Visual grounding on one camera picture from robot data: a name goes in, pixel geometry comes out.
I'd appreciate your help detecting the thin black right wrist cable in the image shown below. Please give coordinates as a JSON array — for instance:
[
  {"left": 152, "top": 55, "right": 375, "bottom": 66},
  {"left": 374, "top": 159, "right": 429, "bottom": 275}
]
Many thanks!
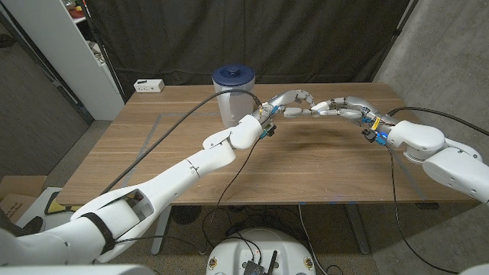
[{"left": 386, "top": 145, "right": 461, "bottom": 275}]

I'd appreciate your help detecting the black backdrop curtain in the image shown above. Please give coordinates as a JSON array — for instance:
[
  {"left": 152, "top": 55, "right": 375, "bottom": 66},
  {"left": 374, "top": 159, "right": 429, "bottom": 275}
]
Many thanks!
[{"left": 82, "top": 0, "right": 413, "bottom": 102}]

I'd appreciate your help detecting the black torso antenna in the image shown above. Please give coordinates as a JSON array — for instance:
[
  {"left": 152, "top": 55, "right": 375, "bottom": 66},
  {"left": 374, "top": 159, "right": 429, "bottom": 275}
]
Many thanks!
[{"left": 267, "top": 250, "right": 279, "bottom": 275}]

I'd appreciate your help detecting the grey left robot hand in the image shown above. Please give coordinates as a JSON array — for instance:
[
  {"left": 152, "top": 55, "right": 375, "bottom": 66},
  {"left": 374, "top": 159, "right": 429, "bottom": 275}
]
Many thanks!
[{"left": 257, "top": 89, "right": 320, "bottom": 119}]

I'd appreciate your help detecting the grey table leg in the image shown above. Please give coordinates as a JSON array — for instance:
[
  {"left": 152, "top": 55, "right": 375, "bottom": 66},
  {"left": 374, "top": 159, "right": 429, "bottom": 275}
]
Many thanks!
[{"left": 343, "top": 204, "right": 371, "bottom": 256}]

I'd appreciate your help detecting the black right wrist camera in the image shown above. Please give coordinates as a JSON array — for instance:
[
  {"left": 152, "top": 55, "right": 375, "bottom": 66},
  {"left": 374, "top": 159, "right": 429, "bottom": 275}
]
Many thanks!
[{"left": 361, "top": 128, "right": 387, "bottom": 147}]

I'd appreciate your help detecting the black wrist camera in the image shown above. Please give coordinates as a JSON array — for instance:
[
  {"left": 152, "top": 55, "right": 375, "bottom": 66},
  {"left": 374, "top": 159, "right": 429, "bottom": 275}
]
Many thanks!
[
  {"left": 361, "top": 128, "right": 387, "bottom": 147},
  {"left": 258, "top": 124, "right": 277, "bottom": 141}
]

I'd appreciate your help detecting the grey floor cable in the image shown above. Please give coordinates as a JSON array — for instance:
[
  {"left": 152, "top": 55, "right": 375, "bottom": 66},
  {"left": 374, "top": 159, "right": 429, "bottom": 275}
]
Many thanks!
[{"left": 297, "top": 203, "right": 328, "bottom": 275}]

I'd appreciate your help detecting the white shelf cabinet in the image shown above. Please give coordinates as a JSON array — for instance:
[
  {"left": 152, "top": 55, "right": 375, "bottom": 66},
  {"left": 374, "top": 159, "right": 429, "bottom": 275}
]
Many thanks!
[{"left": 0, "top": 0, "right": 126, "bottom": 121}]

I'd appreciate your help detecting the black torso computer module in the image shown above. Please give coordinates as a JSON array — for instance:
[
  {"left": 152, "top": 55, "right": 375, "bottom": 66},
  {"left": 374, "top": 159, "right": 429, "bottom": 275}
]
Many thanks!
[{"left": 242, "top": 259, "right": 267, "bottom": 275}]

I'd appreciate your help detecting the black round floor fan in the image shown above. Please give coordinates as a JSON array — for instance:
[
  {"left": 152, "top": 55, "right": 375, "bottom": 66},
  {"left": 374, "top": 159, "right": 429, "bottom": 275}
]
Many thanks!
[{"left": 170, "top": 205, "right": 202, "bottom": 225}]

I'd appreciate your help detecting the frosted pitcher with blue lid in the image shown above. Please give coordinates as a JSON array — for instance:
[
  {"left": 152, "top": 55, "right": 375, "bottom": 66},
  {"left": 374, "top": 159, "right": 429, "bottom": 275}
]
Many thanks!
[{"left": 212, "top": 63, "right": 256, "bottom": 130}]

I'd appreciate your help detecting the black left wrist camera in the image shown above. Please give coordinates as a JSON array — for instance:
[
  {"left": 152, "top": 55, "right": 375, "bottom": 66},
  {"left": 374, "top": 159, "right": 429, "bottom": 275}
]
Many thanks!
[{"left": 258, "top": 124, "right": 277, "bottom": 141}]

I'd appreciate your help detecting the white table leg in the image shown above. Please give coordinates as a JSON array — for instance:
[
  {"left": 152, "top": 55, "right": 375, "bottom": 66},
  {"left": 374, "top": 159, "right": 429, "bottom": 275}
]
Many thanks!
[{"left": 151, "top": 213, "right": 173, "bottom": 256}]

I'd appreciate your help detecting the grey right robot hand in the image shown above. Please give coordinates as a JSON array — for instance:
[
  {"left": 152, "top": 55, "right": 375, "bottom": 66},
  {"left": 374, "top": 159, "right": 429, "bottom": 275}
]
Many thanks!
[{"left": 311, "top": 95, "right": 400, "bottom": 131}]

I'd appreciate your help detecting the white AirPods case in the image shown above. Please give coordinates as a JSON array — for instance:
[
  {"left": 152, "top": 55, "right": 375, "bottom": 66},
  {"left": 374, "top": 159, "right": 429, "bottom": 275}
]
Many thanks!
[{"left": 311, "top": 101, "right": 330, "bottom": 117}]

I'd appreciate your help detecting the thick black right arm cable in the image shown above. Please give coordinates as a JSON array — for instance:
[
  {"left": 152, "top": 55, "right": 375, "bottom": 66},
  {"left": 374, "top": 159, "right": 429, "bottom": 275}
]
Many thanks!
[{"left": 386, "top": 106, "right": 489, "bottom": 137}]

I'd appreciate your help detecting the printed cardboard box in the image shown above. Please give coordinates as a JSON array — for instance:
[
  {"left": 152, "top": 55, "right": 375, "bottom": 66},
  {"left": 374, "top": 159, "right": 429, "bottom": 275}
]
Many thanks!
[{"left": 0, "top": 192, "right": 28, "bottom": 222}]

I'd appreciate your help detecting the white yellow black floor base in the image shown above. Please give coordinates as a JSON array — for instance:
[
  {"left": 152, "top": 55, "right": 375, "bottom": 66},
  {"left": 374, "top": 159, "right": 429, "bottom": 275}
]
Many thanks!
[{"left": 15, "top": 186, "right": 83, "bottom": 230}]

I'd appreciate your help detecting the white robot torso base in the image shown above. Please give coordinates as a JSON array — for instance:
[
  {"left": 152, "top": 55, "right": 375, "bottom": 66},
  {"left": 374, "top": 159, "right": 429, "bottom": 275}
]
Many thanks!
[{"left": 205, "top": 228, "right": 317, "bottom": 275}]

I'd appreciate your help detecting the white power strip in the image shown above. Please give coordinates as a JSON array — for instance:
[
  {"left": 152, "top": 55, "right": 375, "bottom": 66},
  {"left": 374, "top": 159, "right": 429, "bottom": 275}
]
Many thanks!
[{"left": 133, "top": 79, "right": 166, "bottom": 94}]

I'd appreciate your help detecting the plain cardboard box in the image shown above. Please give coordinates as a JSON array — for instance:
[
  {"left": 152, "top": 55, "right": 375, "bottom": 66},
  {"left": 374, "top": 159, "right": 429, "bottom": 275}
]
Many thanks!
[{"left": 0, "top": 175, "right": 47, "bottom": 198}]

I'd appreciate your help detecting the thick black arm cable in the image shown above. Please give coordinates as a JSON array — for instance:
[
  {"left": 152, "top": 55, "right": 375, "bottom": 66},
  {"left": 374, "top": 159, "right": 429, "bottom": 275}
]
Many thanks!
[
  {"left": 99, "top": 89, "right": 264, "bottom": 195},
  {"left": 386, "top": 106, "right": 489, "bottom": 137}
]

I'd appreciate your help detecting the black backdrop stand pole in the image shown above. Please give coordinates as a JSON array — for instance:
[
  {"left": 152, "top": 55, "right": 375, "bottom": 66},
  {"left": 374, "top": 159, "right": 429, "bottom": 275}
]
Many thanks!
[
  {"left": 81, "top": 0, "right": 127, "bottom": 103},
  {"left": 371, "top": 0, "right": 420, "bottom": 83}
]

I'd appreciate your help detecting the thin black left wrist cable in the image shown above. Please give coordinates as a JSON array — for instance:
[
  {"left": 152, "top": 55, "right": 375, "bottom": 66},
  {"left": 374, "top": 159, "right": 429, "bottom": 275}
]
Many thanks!
[{"left": 200, "top": 137, "right": 263, "bottom": 255}]

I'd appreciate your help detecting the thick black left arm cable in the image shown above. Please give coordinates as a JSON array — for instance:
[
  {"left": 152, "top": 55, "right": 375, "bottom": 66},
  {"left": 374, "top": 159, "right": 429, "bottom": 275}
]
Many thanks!
[{"left": 99, "top": 89, "right": 264, "bottom": 195}]

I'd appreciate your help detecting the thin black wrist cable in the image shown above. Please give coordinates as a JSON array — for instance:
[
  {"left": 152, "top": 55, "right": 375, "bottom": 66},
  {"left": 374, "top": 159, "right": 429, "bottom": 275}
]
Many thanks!
[
  {"left": 200, "top": 137, "right": 263, "bottom": 255},
  {"left": 386, "top": 145, "right": 461, "bottom": 275}
]

